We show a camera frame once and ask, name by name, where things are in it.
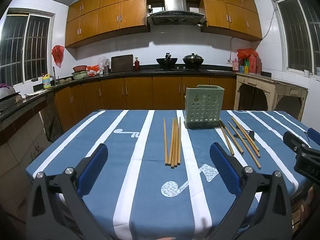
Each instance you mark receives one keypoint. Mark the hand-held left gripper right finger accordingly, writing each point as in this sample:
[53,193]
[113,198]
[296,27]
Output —
[225,170]

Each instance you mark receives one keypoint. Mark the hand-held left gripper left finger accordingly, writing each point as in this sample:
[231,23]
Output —
[92,171]

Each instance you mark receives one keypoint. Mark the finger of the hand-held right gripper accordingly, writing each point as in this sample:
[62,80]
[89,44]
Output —
[314,136]
[295,142]

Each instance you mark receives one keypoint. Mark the wooden chopstick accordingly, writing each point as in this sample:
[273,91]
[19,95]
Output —
[235,137]
[174,145]
[245,133]
[179,142]
[250,152]
[165,142]
[247,139]
[171,142]
[226,138]

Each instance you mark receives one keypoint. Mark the green perforated utensil holder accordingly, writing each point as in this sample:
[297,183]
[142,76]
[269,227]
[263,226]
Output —
[202,107]

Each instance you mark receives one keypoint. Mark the beige wooden cabinet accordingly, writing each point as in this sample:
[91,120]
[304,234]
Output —
[271,90]

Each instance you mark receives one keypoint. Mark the blue white striped tablecloth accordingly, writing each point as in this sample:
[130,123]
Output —
[150,192]

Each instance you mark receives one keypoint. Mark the white cup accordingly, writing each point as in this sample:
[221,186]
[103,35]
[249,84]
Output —
[306,73]

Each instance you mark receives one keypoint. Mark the red plastic jug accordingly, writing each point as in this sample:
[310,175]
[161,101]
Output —
[252,66]
[258,66]

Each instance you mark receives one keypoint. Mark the wooden lower kitchen cabinets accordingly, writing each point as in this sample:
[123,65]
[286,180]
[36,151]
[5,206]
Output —
[140,92]

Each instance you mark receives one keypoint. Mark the green basin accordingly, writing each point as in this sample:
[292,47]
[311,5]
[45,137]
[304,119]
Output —
[79,75]

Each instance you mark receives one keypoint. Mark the white rag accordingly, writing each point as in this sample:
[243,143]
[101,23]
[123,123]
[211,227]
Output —
[33,94]

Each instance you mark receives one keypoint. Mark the pink box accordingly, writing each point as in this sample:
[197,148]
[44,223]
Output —
[235,65]

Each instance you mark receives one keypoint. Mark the yellow detergent bottle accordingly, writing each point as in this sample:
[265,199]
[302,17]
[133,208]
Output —
[46,82]

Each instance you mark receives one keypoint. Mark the barred window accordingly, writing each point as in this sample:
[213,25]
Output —
[15,47]
[297,37]

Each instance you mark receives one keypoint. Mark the large red plastic bag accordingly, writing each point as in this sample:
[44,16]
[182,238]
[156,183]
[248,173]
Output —
[246,53]

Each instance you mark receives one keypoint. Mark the sink faucet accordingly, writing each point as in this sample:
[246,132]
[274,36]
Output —
[53,76]

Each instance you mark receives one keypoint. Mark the metal cup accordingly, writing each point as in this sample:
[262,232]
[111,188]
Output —
[106,69]

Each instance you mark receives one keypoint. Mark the red basin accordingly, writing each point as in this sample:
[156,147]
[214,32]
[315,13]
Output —
[80,68]

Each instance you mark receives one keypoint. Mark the crumpled red plastic bag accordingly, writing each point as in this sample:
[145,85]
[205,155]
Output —
[93,68]

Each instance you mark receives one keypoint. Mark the black kitchen countertop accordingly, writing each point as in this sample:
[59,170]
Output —
[140,73]

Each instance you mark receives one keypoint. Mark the gas stove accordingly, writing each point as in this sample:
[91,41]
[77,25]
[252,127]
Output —
[180,69]

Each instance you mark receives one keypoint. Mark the dark cutting board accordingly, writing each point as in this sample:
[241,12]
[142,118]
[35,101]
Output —
[122,63]

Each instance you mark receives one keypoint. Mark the red bottle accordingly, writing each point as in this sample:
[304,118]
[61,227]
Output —
[136,65]

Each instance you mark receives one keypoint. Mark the black pot with lid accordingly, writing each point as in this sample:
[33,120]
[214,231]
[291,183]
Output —
[193,59]

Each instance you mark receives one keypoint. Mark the grey metal basin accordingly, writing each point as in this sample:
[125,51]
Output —
[6,93]

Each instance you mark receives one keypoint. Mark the hanging red plastic bag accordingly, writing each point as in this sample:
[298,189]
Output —
[58,53]

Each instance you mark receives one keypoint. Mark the purple cloth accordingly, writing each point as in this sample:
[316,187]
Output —
[3,85]

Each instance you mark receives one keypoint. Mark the black wok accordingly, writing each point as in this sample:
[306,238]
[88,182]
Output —
[167,61]

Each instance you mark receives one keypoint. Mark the steel range hood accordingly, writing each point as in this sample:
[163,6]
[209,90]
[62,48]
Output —
[175,15]

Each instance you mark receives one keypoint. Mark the wooden upper wall cabinets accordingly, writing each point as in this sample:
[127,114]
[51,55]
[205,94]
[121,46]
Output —
[110,17]

